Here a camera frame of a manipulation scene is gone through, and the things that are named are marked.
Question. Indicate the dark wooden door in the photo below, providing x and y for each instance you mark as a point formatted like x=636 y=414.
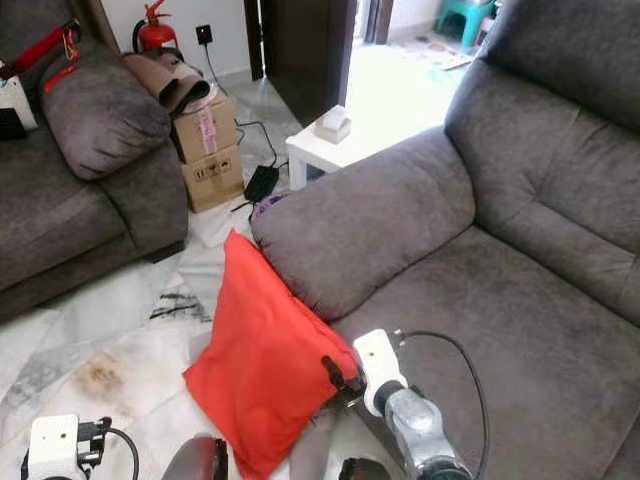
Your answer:
x=305 y=60

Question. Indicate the purple basket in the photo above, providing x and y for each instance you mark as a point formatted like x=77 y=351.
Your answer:
x=265 y=205

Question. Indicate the red pillow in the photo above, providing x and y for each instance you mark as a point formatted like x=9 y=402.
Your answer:
x=265 y=370

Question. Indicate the large grey fabric sofa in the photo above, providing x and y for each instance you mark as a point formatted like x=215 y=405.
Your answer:
x=510 y=320

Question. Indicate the white and black bag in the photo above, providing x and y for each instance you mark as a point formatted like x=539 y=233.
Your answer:
x=15 y=105

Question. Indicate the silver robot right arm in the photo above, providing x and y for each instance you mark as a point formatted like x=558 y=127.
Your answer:
x=420 y=430

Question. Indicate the black robot right leg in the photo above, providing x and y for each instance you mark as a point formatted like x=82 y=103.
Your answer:
x=358 y=470

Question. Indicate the white side table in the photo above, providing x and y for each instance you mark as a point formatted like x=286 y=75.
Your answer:
x=360 y=150

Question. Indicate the cardboard box with pink label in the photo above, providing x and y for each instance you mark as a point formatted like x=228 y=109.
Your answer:
x=205 y=130

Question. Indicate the green plastic stool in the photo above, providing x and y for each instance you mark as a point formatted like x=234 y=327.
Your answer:
x=463 y=15

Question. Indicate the black wall plug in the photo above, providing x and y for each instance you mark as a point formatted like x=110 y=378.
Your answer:
x=204 y=34

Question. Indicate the white tissue box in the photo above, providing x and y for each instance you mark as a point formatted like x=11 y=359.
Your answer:
x=332 y=125

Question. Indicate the red fire extinguisher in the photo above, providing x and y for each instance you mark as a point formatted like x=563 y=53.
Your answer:
x=157 y=35

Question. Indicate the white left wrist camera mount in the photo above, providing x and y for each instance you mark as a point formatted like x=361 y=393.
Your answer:
x=53 y=450

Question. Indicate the cardboard box with black symbols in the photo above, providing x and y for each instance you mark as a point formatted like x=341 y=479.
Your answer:
x=213 y=180

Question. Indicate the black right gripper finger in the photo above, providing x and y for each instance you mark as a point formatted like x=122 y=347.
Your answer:
x=330 y=370

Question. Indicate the brown rolled mat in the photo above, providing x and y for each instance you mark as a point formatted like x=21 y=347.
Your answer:
x=165 y=80

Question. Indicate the grey fabric sofa with armrest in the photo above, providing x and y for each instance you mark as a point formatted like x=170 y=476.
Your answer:
x=60 y=220

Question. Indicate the black power adapter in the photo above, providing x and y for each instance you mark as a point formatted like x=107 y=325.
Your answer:
x=261 y=183

